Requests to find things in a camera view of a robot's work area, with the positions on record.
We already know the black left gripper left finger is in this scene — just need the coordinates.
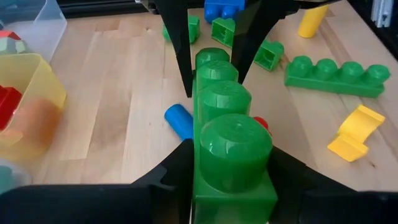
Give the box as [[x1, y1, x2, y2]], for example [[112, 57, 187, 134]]
[[132, 139, 194, 224]]

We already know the red two-stud block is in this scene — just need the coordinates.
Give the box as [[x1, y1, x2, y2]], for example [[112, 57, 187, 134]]
[[253, 116, 272, 136]]

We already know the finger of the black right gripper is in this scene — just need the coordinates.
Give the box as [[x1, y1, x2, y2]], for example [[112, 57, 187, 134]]
[[231, 0, 340, 84], [154, 0, 194, 98]]

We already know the small clear plastic bin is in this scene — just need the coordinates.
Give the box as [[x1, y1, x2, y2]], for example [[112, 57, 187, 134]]
[[0, 0, 68, 63]]

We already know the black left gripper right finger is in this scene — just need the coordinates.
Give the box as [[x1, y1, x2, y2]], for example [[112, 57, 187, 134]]
[[270, 146, 352, 224]]

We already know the yellow plastic bin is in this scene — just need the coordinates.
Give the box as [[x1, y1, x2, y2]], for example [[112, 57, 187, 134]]
[[0, 52, 68, 161]]

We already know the orange block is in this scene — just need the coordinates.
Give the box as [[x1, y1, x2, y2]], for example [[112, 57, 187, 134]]
[[0, 30, 22, 42]]

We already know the yellow arch block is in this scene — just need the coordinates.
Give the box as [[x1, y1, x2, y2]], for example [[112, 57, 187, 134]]
[[326, 104, 386, 163]]

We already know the green two-stud block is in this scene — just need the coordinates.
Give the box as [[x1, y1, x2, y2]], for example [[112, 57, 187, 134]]
[[162, 14, 201, 44]]

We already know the blue cylinder block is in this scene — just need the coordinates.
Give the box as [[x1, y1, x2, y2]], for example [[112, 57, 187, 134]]
[[164, 103, 195, 141]]

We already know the yellow cylinder block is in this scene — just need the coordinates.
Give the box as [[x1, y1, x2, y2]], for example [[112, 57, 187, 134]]
[[297, 4, 330, 39]]

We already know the light green block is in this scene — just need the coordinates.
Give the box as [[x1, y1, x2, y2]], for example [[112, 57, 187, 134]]
[[0, 36, 28, 56]]

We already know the long green four-stud block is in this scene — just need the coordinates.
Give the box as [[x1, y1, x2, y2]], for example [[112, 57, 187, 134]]
[[284, 55, 391, 99], [191, 47, 279, 224], [211, 17, 285, 72]]

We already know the green cylinder block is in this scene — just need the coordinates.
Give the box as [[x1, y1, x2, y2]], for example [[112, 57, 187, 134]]
[[0, 166, 20, 194]]

